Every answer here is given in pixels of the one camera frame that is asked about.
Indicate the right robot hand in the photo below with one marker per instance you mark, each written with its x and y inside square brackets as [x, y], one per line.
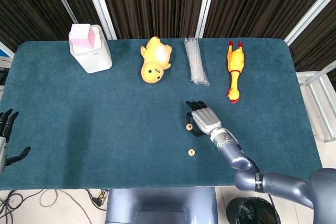
[207, 120]

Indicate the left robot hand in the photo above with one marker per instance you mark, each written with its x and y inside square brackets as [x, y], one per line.
[6, 125]

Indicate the wooden disc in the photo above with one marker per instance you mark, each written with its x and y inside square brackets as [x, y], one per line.
[188, 126]
[191, 152]

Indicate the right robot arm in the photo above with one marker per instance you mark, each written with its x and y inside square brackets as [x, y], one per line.
[278, 184]

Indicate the black box device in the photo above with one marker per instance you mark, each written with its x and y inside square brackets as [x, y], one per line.
[3, 77]

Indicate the clear bag of straws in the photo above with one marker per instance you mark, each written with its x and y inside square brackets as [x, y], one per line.
[195, 64]

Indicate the yellow rubber chicken toy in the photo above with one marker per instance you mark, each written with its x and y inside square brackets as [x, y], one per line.
[235, 61]

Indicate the yellow plush duck toy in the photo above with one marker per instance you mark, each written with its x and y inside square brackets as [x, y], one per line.
[152, 72]

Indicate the white and blue panel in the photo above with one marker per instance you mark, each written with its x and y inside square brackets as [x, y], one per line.
[5, 51]

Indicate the blue-grey robot torso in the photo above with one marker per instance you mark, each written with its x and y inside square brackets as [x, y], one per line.
[157, 203]

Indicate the teal table cloth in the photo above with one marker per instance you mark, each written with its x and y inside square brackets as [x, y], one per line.
[105, 129]

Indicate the black trash bin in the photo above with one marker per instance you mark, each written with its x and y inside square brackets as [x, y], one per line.
[252, 212]

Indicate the white plastic bin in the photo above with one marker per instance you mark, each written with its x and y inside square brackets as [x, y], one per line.
[97, 58]

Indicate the pink paper box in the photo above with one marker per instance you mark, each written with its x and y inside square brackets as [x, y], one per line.
[78, 37]

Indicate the aluminium frame rack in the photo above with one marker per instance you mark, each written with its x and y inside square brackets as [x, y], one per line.
[317, 85]

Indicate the white frame post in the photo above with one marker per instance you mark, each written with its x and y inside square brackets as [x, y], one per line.
[309, 16]
[207, 3]
[99, 3]

